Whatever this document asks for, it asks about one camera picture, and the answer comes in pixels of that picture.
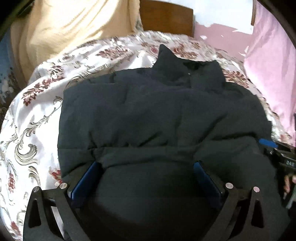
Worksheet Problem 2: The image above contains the person's right hand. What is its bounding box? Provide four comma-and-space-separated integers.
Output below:
283, 174, 296, 194

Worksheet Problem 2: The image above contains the brown wooden headboard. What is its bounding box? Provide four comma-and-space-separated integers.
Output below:
139, 1, 194, 37

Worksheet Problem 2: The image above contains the beige hanging cloth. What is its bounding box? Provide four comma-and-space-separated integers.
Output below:
10, 0, 142, 88

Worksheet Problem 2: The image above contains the pink curtain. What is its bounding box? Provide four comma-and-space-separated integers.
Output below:
244, 1, 295, 146

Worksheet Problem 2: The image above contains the blue floral wardrobe cover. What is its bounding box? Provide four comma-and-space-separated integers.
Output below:
0, 27, 23, 112

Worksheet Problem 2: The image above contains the black padded jacket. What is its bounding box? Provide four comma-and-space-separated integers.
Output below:
57, 44, 291, 241

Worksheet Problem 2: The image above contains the floral satin bedspread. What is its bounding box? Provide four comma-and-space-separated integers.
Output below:
1, 31, 294, 240

